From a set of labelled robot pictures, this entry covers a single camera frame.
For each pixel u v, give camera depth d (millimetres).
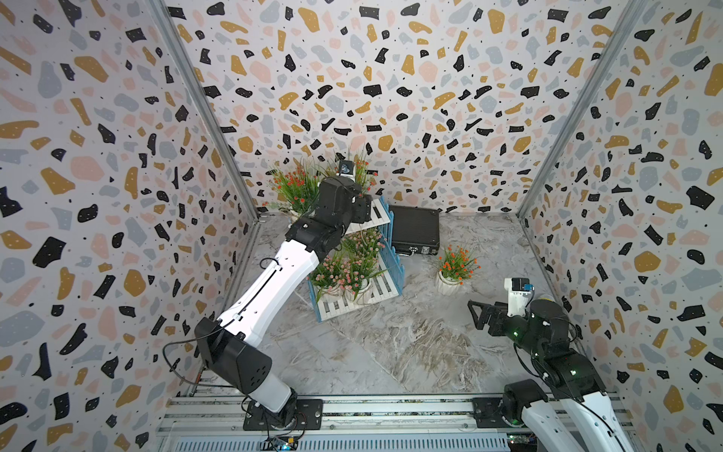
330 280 832
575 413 470
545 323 522
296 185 662
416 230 1097
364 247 877
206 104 861
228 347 396
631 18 719
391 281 983
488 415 731
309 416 732
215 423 736
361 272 832
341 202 550
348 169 619
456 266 891
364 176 1124
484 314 648
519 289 627
